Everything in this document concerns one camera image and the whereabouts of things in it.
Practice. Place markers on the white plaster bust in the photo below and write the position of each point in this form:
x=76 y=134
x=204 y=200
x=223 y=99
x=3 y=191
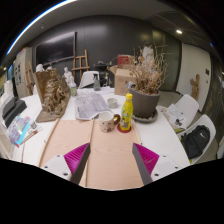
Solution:
x=39 y=68

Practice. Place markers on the small round glass dish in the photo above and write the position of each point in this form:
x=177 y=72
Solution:
x=112 y=103

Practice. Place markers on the black wall screen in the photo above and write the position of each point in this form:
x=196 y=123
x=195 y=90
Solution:
x=56 y=48

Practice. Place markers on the black backpack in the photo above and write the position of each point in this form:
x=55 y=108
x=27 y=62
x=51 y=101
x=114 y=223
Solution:
x=195 y=141

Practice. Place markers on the grey pot with dried plant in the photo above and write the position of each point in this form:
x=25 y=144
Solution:
x=144 y=101

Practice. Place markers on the printed paper booklet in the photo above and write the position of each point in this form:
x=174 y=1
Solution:
x=175 y=116

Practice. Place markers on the round ceiling spotlight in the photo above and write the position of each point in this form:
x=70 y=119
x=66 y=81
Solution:
x=211 y=44
x=179 y=31

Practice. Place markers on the open newspaper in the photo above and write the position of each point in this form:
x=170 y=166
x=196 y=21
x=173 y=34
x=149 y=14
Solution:
x=90 y=106

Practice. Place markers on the white cabinet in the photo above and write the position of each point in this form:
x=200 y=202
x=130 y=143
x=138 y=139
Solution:
x=22 y=71

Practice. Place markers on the grey plant saucer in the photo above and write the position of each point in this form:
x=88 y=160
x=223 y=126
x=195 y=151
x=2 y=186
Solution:
x=146 y=119

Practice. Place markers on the flat round red coaster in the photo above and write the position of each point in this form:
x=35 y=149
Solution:
x=123 y=131

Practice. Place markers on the grey spray bottle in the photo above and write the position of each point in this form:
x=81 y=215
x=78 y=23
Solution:
x=96 y=84

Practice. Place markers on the brown clay sculpture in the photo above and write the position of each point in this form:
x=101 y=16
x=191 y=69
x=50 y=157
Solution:
x=53 y=96

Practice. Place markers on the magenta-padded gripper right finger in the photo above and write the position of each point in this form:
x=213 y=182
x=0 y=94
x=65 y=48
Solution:
x=148 y=160

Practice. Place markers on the black device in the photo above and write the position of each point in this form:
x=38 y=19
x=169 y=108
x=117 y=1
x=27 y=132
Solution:
x=13 y=111

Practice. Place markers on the cardboard box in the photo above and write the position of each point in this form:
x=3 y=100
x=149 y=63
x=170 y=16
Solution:
x=121 y=81

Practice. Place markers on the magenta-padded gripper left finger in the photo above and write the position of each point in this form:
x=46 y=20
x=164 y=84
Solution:
x=76 y=160

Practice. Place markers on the colourful booklet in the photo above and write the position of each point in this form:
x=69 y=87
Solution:
x=20 y=130

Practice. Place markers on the light wooden board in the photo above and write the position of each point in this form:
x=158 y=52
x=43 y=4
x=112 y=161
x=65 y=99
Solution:
x=111 y=156
x=66 y=136

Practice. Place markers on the wooden easel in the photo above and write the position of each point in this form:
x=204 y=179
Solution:
x=81 y=68

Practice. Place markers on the white chair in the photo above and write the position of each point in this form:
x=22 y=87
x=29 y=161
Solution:
x=208 y=121
x=87 y=79
x=190 y=105

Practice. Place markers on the yellow drink bottle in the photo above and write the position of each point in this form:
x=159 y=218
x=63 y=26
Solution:
x=126 y=115

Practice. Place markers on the wooden figure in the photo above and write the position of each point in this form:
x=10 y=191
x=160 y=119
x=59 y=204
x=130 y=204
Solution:
x=195 y=86

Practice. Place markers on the red box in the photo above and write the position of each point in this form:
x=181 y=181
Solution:
x=124 y=60

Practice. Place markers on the white bottle with green label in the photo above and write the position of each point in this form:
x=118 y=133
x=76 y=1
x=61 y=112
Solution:
x=73 y=90

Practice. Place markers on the white printed mug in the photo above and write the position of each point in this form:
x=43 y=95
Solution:
x=106 y=122

